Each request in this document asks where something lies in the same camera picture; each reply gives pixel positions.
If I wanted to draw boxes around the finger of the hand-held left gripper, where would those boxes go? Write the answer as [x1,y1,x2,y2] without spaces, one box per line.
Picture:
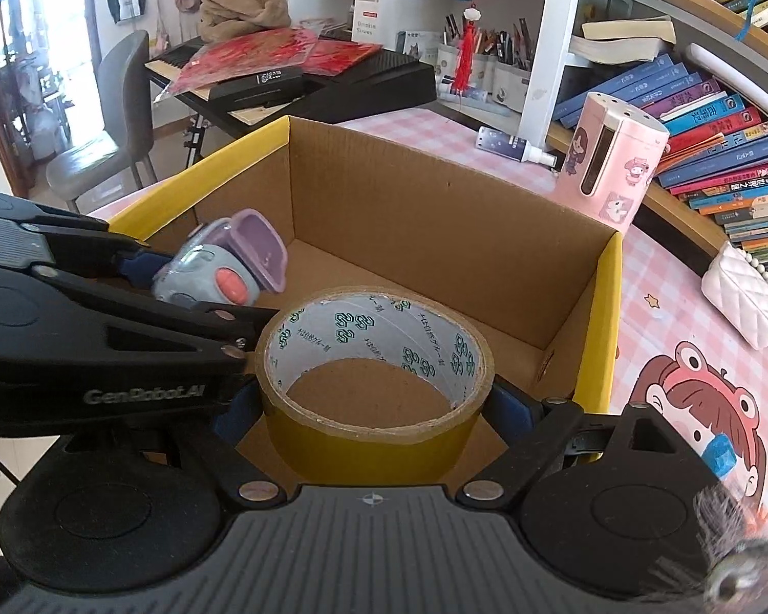
[16,205,171,287]
[32,262,283,360]

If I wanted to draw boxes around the white spray bottle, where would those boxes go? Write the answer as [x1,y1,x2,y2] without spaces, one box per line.
[475,124,562,171]

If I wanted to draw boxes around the grey chair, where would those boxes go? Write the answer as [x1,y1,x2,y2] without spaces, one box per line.
[45,29,162,215]

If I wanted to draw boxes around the yellow cardboard box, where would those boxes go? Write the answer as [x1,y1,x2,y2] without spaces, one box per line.
[105,115,626,488]

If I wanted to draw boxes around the wooden bookshelf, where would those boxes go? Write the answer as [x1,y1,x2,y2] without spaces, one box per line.
[547,0,768,334]

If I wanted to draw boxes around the beige plush cloth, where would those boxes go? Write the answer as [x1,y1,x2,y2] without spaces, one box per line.
[197,0,293,46]

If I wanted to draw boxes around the black electronic keyboard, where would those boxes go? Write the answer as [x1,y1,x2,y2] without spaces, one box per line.
[144,35,439,127]

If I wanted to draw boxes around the white shelf unit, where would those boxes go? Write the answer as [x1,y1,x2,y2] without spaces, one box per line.
[224,0,590,149]

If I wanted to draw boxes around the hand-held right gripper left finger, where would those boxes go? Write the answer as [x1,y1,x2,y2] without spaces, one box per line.
[176,377,292,509]

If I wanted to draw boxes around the pink cartoon tumbler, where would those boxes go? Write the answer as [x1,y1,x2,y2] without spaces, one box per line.
[553,91,670,229]

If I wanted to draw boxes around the dark tote bag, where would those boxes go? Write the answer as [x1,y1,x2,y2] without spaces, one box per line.
[105,0,147,26]

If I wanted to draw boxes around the pink printed desk mat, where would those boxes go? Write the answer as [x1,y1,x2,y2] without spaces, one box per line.
[90,99,768,529]

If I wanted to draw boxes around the yellow tape roll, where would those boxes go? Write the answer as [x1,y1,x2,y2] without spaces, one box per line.
[256,284,497,485]

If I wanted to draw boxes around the white rolled tube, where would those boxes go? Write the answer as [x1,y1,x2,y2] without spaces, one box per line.
[687,42,768,125]

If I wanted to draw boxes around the red patterned papers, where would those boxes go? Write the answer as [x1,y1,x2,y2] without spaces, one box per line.
[165,27,321,98]

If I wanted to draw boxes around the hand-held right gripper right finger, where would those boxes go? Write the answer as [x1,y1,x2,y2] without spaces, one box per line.
[456,374,686,510]

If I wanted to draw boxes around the red plastic bag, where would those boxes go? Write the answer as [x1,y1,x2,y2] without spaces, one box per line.
[301,38,385,76]

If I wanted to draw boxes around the white red label card box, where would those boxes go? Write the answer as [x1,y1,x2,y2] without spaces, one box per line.
[352,0,383,40]

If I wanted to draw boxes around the purple grey plastic toy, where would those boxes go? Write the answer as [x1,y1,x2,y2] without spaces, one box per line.
[150,208,289,308]

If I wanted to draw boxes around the red tassel ornament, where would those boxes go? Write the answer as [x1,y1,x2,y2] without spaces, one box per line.
[453,0,488,94]

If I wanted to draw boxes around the black slim box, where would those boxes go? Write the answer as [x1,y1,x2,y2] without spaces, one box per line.
[208,67,306,113]

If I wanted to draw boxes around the white quilted purse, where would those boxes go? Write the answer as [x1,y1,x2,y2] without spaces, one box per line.
[700,242,768,350]

